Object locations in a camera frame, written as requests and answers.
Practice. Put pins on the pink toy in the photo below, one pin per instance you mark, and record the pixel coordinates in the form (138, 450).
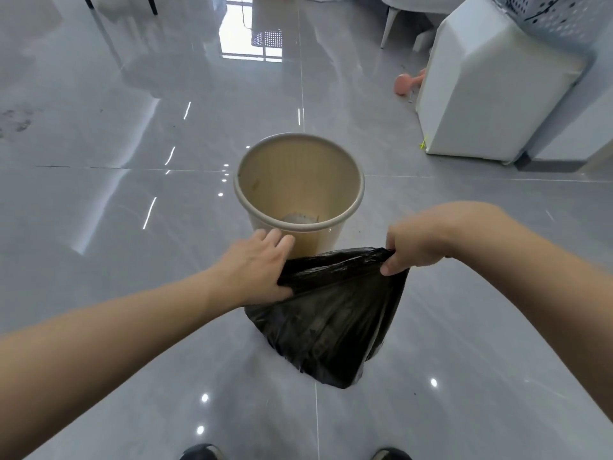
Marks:
(407, 82)

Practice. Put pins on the person's right thumb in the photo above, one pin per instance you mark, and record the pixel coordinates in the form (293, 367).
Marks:
(393, 265)

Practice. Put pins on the black chair leg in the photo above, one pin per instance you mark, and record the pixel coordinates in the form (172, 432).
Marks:
(152, 4)

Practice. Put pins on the person's right shoe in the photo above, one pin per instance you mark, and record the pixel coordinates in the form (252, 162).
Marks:
(390, 455)

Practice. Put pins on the beige plastic waste bin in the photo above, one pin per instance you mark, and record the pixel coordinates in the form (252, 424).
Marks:
(298, 186)

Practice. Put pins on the person's left shoe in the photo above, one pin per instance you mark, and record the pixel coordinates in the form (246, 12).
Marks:
(201, 452)

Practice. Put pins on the person's right forearm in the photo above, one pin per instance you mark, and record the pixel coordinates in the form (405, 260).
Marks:
(541, 277)

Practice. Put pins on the white plastic cabinet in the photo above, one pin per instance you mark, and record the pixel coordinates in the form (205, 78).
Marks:
(493, 86)

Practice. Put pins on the black plastic garbage bag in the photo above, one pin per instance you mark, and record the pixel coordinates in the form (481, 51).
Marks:
(335, 316)

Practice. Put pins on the person's left hand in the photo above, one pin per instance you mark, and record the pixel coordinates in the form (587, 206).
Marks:
(249, 273)

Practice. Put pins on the person's right hand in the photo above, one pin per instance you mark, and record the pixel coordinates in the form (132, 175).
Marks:
(421, 241)

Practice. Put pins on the person's shoe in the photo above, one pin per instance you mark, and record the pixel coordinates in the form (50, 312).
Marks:
(390, 455)
(201, 452)

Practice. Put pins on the person's left thumb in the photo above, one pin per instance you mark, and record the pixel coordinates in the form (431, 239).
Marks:
(283, 294)

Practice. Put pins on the white perforated laundry basket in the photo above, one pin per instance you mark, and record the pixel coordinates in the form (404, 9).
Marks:
(555, 14)

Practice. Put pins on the person's left forearm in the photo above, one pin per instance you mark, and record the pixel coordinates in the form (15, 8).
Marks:
(96, 344)

